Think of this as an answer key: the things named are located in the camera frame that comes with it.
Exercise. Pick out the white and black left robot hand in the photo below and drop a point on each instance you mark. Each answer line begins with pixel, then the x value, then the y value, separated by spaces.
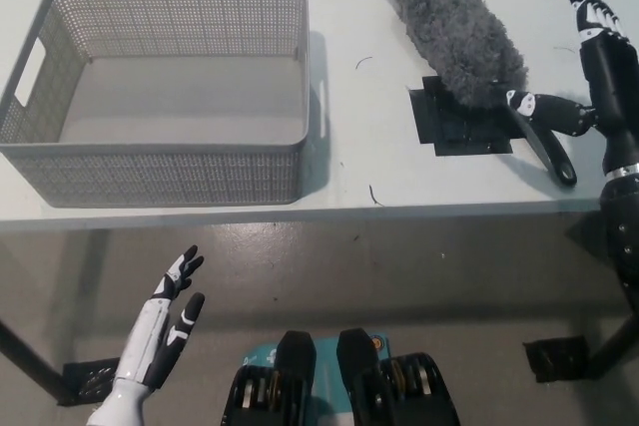
pixel 147 346

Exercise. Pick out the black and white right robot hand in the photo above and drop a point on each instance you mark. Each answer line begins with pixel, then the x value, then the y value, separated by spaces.
pixel 614 92

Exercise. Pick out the black metal table leg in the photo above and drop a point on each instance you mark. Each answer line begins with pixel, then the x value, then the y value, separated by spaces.
pixel 619 338
pixel 30 356

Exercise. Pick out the grey perforated plastic basket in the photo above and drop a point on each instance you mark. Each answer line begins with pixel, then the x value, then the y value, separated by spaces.
pixel 150 171

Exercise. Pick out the black robot body teal tops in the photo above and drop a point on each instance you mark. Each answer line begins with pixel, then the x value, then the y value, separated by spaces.
pixel 359 386

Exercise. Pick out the thin black thread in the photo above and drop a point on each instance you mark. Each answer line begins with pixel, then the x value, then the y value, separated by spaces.
pixel 372 193

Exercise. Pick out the black tape patch on desk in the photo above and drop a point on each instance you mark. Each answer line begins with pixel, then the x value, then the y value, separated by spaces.
pixel 449 127

